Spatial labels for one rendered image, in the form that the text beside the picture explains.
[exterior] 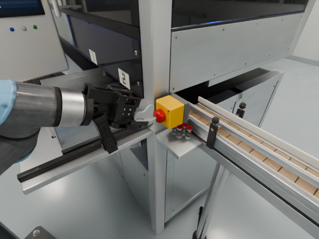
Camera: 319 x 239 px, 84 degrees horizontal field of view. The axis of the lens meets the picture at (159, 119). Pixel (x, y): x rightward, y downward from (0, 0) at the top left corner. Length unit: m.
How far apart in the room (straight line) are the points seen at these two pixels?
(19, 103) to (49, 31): 1.16
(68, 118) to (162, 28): 0.31
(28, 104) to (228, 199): 1.45
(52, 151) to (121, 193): 0.96
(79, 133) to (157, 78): 0.34
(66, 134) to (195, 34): 0.54
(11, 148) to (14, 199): 1.45
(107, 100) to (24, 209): 1.45
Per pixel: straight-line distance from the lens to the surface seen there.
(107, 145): 0.43
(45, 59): 1.48
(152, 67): 0.51
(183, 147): 0.59
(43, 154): 0.67
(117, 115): 0.39
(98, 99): 0.38
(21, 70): 1.47
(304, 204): 0.53
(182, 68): 0.58
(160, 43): 0.51
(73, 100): 0.36
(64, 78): 1.13
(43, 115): 0.35
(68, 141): 0.67
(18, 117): 0.34
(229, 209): 1.53
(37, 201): 1.74
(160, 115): 0.50
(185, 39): 0.57
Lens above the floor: 1.29
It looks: 36 degrees down
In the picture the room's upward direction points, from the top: straight up
